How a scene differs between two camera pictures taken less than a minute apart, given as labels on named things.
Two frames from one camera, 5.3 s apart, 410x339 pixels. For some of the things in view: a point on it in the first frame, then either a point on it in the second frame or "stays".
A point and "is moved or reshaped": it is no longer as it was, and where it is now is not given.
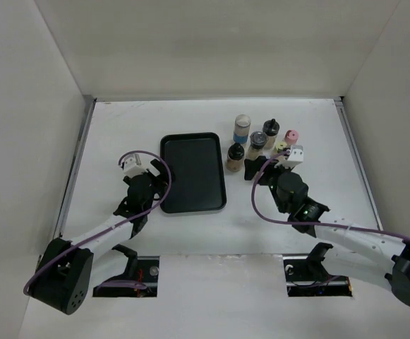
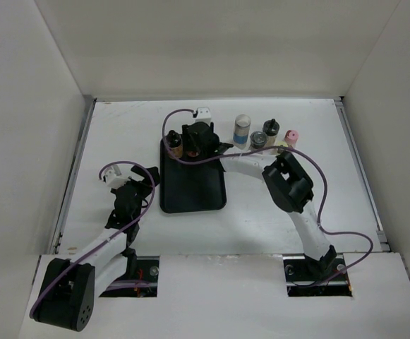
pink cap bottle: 291,137 stays
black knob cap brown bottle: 235,157 is moved or reshaped
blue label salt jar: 241,129 stays
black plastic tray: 200,185 stays
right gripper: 268,171 to 188,141
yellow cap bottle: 280,146 stays
